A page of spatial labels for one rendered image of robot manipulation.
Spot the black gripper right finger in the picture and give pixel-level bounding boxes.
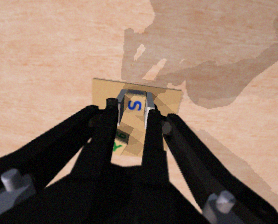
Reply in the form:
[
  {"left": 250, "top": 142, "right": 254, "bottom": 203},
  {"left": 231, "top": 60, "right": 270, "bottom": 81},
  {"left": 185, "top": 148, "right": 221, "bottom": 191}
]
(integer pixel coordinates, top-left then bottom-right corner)
[{"left": 134, "top": 92, "right": 278, "bottom": 224}]

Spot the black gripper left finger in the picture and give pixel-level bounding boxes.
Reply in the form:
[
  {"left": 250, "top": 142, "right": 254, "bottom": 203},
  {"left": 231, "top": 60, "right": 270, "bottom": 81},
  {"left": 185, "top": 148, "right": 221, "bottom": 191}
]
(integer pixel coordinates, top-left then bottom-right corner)
[{"left": 0, "top": 89, "right": 127, "bottom": 224}]

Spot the tan flat mat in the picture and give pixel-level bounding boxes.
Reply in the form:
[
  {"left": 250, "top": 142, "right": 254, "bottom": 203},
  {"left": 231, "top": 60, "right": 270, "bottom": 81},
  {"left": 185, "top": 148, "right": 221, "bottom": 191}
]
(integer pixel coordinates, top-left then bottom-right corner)
[{"left": 92, "top": 79, "right": 182, "bottom": 157}]

